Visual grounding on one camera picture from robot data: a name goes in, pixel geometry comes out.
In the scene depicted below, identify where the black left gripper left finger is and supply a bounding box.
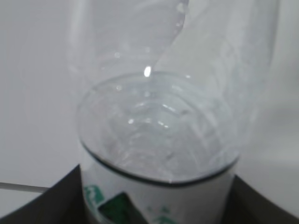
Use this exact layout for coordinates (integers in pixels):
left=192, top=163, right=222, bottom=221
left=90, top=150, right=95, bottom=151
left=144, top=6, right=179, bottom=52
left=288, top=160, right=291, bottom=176
left=0, top=166, right=88, bottom=224

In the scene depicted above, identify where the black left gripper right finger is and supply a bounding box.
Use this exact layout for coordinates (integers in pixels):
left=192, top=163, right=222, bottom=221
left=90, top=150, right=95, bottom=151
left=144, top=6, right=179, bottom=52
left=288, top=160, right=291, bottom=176
left=221, top=176, right=299, bottom=224

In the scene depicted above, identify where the clear red-label water bottle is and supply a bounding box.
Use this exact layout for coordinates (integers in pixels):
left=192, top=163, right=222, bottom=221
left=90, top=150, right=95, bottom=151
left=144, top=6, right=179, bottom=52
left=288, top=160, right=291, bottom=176
left=66, top=0, right=281, bottom=224

